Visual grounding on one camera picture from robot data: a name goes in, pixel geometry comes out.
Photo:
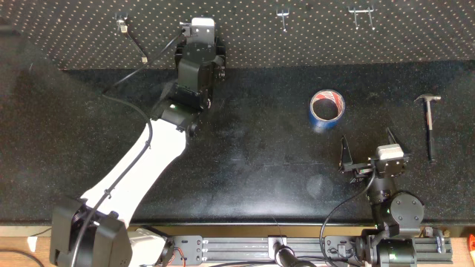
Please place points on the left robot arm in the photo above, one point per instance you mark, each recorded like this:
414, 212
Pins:
156, 155

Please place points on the mounting rail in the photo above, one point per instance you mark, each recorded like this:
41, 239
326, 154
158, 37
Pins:
237, 248

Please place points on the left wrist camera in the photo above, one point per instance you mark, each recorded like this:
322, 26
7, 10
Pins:
202, 29

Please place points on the double metal hook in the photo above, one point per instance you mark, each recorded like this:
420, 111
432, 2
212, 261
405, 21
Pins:
361, 11

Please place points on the hammer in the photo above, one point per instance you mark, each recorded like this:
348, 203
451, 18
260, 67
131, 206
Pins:
429, 115

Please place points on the orange object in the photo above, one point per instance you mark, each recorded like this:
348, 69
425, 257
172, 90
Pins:
471, 246

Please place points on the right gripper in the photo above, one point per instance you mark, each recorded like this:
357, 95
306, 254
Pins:
357, 168

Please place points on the roll of blue tape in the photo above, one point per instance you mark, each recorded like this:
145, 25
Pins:
315, 118

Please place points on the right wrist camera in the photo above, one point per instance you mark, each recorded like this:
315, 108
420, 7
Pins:
389, 152

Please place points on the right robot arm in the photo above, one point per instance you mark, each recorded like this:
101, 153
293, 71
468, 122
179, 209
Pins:
402, 213

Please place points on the white tape piece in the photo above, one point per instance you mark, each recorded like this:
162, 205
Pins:
32, 243

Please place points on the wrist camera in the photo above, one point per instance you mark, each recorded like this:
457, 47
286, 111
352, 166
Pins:
202, 29
389, 152

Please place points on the black pegboard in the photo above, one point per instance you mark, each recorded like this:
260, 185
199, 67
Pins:
259, 41

